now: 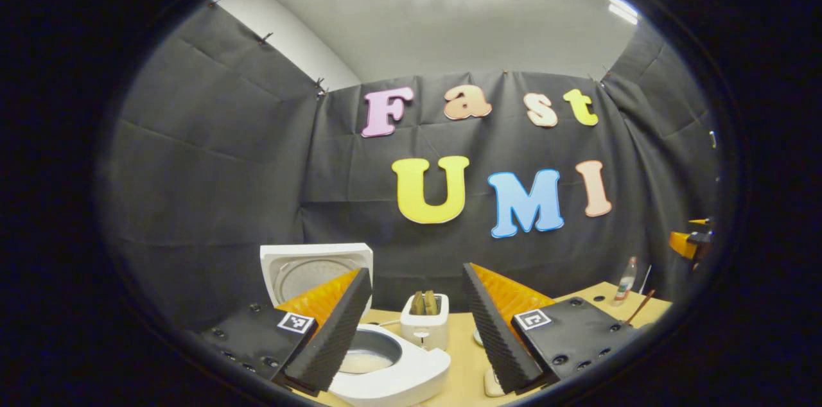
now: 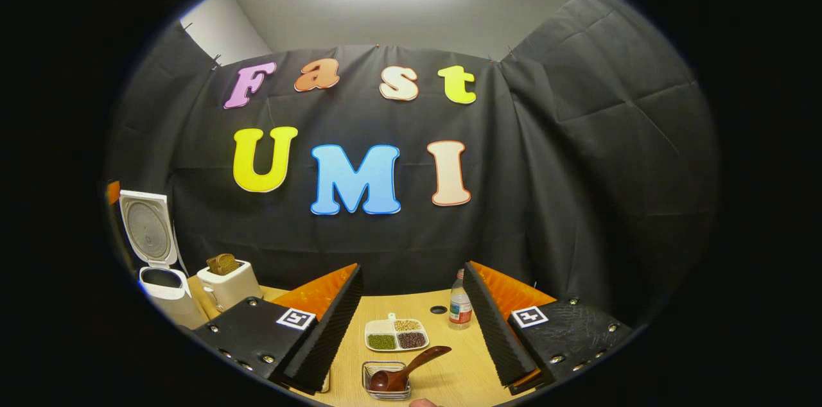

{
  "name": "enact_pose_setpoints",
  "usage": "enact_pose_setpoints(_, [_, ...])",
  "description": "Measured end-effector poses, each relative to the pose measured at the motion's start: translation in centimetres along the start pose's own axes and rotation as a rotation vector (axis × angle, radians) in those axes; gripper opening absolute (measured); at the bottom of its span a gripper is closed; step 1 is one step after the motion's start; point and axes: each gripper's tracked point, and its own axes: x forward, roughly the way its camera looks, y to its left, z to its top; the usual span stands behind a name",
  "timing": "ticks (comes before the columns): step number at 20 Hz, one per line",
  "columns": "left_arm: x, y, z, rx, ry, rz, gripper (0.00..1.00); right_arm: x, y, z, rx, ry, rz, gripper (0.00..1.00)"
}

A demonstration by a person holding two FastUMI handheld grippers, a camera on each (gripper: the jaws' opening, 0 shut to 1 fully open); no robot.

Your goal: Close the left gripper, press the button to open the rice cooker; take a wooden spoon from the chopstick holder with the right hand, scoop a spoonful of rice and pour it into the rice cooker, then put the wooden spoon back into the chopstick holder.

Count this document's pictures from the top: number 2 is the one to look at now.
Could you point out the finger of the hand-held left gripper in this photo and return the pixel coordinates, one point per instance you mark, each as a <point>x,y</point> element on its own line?
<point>113,192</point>

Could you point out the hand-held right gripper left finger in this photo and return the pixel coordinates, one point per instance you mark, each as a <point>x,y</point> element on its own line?
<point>334,330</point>

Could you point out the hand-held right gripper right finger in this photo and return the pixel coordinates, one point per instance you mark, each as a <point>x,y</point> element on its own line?
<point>491,330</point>

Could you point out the white rice pile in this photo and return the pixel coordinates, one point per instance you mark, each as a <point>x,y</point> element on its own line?
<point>379,327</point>

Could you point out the brown wooden spoon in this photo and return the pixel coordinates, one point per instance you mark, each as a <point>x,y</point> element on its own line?
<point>417,359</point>

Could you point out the white rice cooker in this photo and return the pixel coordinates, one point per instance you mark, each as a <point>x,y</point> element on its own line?
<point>168,296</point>

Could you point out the clear plastic water bottle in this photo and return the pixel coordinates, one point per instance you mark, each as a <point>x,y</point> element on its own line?
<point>460,311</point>

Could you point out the beige rounded tray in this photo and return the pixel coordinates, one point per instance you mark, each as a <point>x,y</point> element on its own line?
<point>324,382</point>

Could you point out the white divided grain dish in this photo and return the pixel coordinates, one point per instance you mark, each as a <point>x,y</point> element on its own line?
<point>396,334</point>

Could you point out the white toaster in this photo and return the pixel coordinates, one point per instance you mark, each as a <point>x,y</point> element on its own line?
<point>231,291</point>

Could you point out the brown bread slice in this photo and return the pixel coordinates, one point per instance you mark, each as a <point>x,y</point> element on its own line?
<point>223,264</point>

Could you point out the black backdrop cloth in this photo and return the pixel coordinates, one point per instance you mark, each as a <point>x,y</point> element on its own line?
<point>578,169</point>

